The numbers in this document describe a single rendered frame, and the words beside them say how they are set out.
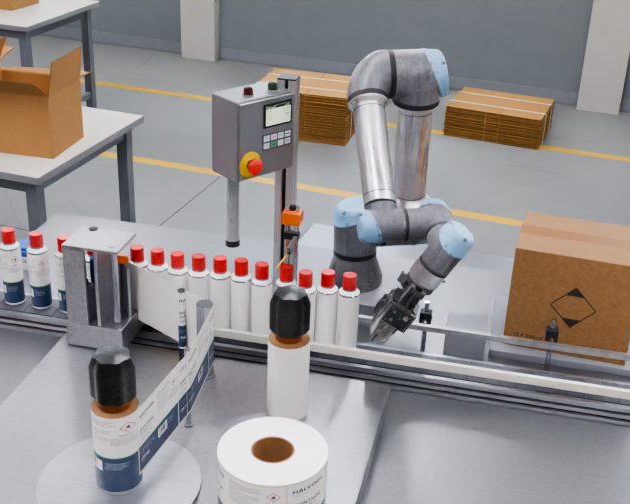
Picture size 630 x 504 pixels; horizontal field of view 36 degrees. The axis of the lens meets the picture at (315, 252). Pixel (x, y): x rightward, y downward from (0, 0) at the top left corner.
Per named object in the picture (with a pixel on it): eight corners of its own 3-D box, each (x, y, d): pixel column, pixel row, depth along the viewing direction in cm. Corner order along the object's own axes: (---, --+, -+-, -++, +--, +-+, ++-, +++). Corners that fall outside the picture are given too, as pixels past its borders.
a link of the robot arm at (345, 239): (329, 239, 266) (330, 193, 260) (378, 237, 267) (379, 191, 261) (336, 258, 255) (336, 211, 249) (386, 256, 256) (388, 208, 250)
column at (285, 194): (271, 331, 251) (276, 77, 222) (275, 323, 255) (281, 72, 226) (288, 334, 251) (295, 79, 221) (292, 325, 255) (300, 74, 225)
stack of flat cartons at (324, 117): (249, 134, 639) (249, 87, 625) (272, 111, 685) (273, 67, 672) (345, 146, 626) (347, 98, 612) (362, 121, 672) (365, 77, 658)
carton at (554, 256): (501, 343, 247) (515, 247, 235) (513, 300, 267) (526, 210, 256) (624, 366, 239) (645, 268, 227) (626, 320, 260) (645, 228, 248)
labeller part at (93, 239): (61, 247, 222) (61, 243, 221) (82, 228, 231) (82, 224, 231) (117, 255, 219) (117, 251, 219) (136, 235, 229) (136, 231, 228)
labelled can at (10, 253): (1, 304, 249) (-8, 231, 240) (11, 295, 253) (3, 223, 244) (19, 307, 248) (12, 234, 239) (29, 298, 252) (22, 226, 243)
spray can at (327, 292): (311, 350, 234) (315, 275, 225) (316, 340, 239) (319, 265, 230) (333, 353, 233) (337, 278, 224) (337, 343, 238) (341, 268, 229)
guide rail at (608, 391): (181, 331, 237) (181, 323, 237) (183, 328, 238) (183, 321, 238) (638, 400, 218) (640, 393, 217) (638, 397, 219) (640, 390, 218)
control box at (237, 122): (211, 171, 227) (210, 92, 219) (267, 156, 238) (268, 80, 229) (238, 184, 220) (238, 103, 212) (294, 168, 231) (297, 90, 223)
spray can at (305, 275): (291, 351, 234) (293, 275, 225) (293, 340, 238) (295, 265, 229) (313, 353, 233) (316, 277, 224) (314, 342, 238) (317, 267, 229)
